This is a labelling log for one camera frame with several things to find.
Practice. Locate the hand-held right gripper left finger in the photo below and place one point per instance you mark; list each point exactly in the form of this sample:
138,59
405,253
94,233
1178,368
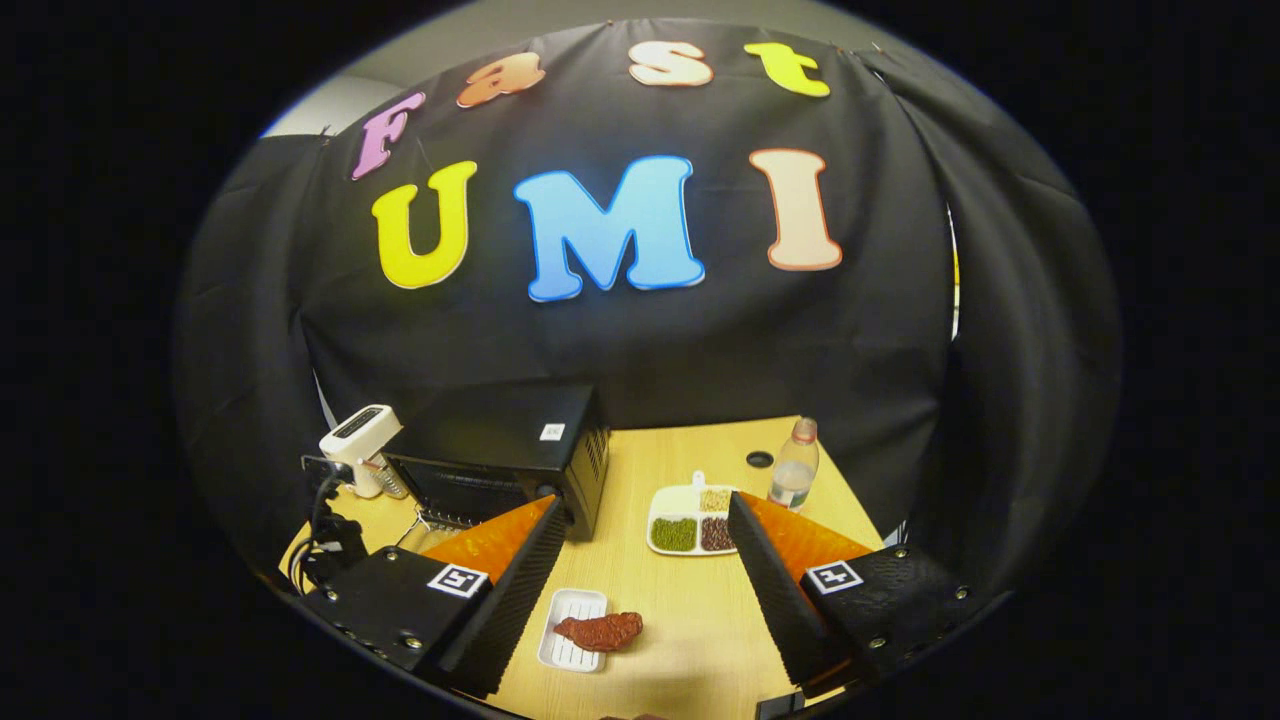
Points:
515,610

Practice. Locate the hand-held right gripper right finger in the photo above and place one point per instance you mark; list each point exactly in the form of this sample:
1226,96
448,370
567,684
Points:
785,610

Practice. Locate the red-brown meat piece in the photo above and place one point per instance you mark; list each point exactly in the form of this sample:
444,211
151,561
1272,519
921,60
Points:
600,632

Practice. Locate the black electric oven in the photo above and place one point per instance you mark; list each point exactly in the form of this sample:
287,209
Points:
500,430

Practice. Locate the small white ribbed tray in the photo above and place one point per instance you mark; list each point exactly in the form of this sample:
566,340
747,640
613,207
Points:
575,605

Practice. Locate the white toaster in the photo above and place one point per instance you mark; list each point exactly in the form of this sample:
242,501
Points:
355,435

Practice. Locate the clear plastic bottle red label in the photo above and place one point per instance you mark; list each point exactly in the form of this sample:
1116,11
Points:
795,470

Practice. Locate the white divided plate with beans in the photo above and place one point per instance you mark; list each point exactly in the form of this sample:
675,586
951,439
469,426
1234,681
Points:
690,505

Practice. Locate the round black table grommet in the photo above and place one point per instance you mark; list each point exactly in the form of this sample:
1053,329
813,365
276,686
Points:
760,459

